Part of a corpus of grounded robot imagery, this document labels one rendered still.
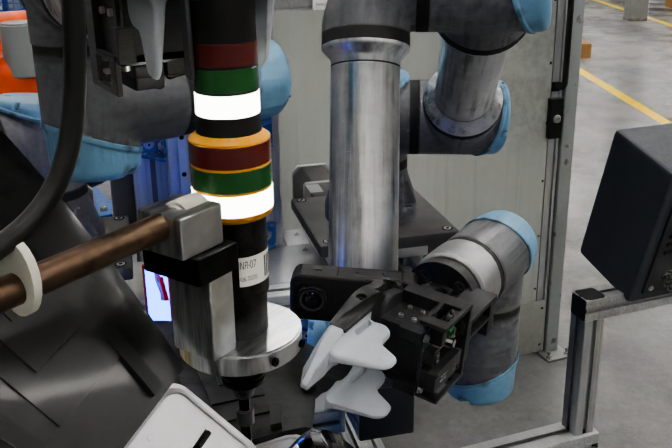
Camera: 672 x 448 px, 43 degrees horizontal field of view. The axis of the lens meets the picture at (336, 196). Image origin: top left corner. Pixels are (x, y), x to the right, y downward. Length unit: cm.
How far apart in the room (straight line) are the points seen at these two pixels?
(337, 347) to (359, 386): 5
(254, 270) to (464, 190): 225
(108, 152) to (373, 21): 33
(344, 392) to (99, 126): 28
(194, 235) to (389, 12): 52
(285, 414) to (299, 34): 183
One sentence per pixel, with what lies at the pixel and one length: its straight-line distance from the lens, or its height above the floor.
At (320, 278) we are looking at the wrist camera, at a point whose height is 121.
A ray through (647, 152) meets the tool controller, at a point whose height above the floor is 124.
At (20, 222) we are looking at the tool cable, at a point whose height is 140.
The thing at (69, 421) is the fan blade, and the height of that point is 129.
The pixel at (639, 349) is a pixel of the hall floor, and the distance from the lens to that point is 324.
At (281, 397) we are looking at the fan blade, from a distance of 62.
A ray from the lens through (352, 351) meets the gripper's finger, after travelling 65.
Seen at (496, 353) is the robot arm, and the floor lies 109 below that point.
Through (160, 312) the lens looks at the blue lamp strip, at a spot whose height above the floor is 114.
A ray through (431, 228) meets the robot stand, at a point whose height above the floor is 104.
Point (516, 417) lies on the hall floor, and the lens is 277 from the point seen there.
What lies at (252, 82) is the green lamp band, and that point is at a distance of 43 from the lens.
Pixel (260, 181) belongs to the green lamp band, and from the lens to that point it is 44.
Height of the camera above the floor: 152
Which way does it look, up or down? 19 degrees down
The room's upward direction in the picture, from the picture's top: 1 degrees counter-clockwise
